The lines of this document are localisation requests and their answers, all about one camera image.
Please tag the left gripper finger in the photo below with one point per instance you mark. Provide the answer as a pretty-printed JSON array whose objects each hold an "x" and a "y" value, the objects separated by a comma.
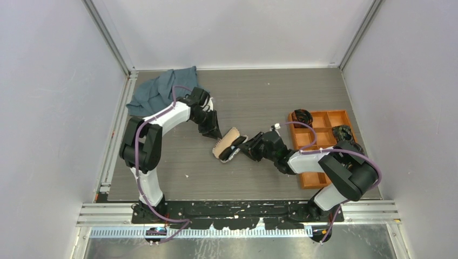
[
  {"x": 213, "y": 134},
  {"x": 213, "y": 120}
]

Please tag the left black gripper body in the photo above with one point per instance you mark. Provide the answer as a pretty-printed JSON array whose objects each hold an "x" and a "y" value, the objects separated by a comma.
[{"x": 203, "y": 120}]

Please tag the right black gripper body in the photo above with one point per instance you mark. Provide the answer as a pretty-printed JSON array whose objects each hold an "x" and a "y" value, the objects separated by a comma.
[{"x": 270, "y": 155}]

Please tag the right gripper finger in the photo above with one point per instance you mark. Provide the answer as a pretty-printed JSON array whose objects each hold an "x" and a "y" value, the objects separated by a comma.
[
  {"x": 256, "y": 140},
  {"x": 255, "y": 152}
]

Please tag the patterned glasses case tan lining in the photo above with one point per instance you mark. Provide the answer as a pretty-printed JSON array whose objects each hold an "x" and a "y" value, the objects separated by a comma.
[{"x": 227, "y": 139}]

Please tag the black sunglasses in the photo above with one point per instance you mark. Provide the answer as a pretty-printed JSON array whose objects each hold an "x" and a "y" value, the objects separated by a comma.
[{"x": 231, "y": 150}]

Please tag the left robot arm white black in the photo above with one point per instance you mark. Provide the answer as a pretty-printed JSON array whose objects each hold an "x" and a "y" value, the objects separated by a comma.
[{"x": 143, "y": 139}]

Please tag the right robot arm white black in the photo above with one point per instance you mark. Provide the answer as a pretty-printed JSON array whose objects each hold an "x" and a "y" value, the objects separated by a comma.
[{"x": 351, "y": 173}]

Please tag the brown black rolled belt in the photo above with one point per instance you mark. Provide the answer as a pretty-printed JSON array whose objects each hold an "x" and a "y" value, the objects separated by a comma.
[{"x": 303, "y": 116}]

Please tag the crumpled grey-blue cloth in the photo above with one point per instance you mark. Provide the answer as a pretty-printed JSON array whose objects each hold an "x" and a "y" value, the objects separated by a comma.
[{"x": 155, "y": 94}]

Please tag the orange compartment tray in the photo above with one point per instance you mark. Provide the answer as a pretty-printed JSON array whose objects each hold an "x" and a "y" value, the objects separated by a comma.
[{"x": 323, "y": 121}]

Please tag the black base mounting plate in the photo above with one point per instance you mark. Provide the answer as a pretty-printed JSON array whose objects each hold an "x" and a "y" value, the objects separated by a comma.
[{"x": 234, "y": 215}]

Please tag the camouflage rolled belt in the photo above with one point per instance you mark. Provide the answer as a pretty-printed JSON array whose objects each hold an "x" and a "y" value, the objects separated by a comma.
[{"x": 343, "y": 133}]

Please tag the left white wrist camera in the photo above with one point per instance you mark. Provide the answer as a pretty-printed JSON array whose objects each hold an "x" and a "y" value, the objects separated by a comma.
[{"x": 209, "y": 105}]

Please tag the white slotted cable duct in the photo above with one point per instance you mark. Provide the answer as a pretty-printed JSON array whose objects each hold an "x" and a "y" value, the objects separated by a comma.
[{"x": 142, "y": 232}]

